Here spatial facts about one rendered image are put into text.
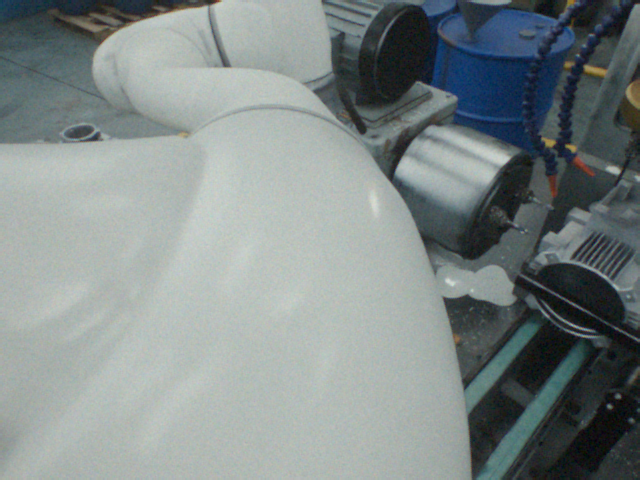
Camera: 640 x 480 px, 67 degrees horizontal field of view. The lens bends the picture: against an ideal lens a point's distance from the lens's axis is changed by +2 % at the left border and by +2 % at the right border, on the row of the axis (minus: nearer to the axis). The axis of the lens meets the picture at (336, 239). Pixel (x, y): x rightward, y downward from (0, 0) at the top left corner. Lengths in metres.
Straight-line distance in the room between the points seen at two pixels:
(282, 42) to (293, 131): 0.46
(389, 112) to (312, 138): 0.90
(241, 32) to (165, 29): 0.08
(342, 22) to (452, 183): 0.39
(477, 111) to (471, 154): 1.37
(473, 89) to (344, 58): 1.31
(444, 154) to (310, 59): 0.43
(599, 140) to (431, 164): 0.36
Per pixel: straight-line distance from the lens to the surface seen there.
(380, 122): 1.02
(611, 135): 1.14
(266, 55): 0.62
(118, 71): 0.65
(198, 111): 0.39
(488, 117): 2.34
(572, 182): 1.06
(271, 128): 0.16
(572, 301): 0.91
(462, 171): 0.95
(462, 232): 0.94
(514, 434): 0.87
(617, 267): 0.89
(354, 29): 1.03
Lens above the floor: 1.66
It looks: 42 degrees down
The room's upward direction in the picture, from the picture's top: straight up
